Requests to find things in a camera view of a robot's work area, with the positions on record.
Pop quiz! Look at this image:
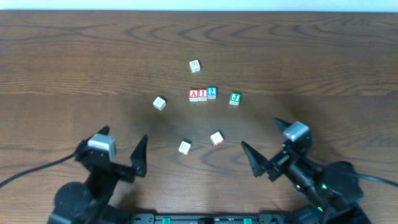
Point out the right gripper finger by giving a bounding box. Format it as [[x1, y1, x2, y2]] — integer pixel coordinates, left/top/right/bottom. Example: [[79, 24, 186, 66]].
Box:
[[241, 141, 268, 177], [274, 118, 292, 133]]

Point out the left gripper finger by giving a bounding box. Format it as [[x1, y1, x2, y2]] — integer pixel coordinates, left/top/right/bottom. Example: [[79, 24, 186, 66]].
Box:
[[96, 125, 110, 136], [130, 134, 148, 177]]

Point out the yellow letter C block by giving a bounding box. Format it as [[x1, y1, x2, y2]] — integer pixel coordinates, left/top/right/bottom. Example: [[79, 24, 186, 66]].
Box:
[[153, 96, 167, 111]]

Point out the blue number 2 block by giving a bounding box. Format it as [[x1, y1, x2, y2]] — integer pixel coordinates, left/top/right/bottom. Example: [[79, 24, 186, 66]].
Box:
[[207, 86, 217, 100]]

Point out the red letter A block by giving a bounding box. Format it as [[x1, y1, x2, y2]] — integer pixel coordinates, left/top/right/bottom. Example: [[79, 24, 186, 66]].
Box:
[[189, 89, 199, 102]]

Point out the red letter I block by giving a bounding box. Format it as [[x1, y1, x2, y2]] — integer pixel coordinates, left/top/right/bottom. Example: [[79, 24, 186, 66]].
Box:
[[198, 88, 208, 101]]

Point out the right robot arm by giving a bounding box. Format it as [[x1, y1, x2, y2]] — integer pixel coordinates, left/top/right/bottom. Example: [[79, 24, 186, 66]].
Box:
[[241, 118, 370, 223]]

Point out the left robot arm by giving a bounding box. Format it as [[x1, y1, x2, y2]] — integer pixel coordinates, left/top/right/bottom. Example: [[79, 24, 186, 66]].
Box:
[[47, 126, 148, 224]]

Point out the plain wooden block lower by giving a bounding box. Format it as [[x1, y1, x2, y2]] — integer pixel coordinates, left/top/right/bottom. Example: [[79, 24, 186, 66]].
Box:
[[178, 141, 192, 155]]

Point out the plain wooden block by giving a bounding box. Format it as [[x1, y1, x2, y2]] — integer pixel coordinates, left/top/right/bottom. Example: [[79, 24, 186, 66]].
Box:
[[189, 60, 201, 73], [178, 141, 192, 155]]

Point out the wooden block red side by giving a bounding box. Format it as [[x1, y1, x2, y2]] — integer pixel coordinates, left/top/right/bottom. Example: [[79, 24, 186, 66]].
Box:
[[210, 131, 224, 146]]

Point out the green letter J block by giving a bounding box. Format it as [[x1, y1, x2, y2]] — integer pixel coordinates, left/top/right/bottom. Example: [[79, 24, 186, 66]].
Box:
[[229, 92, 241, 106]]

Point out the plain wooden block top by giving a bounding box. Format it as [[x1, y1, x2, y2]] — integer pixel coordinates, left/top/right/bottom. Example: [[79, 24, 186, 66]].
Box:
[[189, 60, 201, 73]]

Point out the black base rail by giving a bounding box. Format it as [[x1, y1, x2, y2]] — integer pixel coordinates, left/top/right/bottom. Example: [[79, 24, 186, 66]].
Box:
[[102, 203, 312, 224]]

